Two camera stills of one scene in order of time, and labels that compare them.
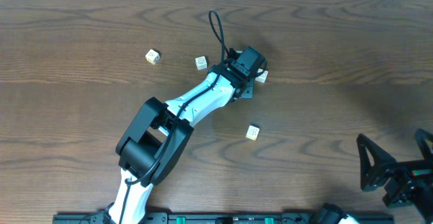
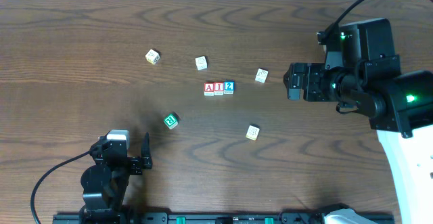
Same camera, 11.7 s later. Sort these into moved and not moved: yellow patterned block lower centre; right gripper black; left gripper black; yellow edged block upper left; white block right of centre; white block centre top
Moved: right gripper black; left gripper black
Not moved: yellow edged block upper left; yellow patterned block lower centre; white block centre top; white block right of centre
